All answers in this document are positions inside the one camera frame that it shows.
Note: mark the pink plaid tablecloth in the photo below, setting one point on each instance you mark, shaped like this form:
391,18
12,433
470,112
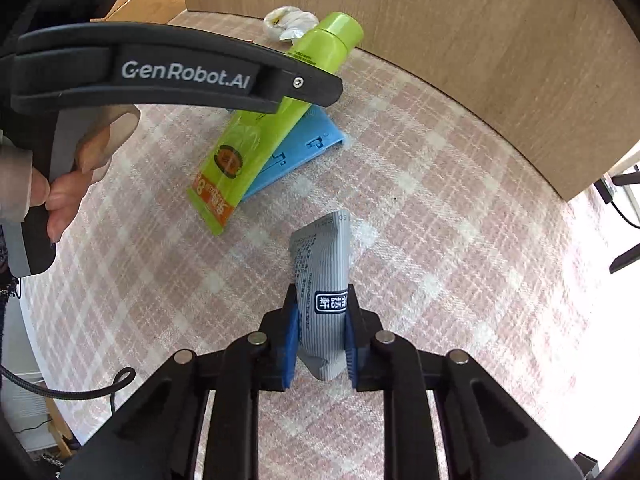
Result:
440,226

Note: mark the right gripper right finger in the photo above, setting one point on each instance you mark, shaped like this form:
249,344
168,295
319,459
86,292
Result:
353,334

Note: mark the white stuffed toy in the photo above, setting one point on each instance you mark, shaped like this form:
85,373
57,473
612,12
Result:
288,23

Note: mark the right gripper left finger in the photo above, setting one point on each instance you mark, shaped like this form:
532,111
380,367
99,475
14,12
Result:
289,344

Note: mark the blue plastic card holder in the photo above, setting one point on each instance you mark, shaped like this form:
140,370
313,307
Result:
311,137

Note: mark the grey striped sachet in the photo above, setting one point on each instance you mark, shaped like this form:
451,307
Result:
320,255

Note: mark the left hand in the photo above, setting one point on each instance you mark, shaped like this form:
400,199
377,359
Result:
94,135

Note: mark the wooden board panel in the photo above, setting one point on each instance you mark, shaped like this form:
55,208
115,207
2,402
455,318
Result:
558,79

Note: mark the green tube with orange end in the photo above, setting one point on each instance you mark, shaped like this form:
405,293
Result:
251,138

